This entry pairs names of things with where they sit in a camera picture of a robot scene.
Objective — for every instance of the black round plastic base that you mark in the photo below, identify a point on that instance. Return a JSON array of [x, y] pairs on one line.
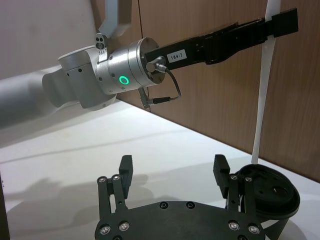
[[270, 190]]

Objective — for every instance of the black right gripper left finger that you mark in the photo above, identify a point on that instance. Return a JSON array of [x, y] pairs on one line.
[[124, 180]]

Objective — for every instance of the long white plastic strip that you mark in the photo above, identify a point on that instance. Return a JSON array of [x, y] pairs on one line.
[[262, 100]]

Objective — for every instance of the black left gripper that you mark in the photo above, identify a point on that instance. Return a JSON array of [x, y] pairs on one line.
[[192, 50]]

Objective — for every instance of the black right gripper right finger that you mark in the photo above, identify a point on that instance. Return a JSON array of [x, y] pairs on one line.
[[221, 175]]

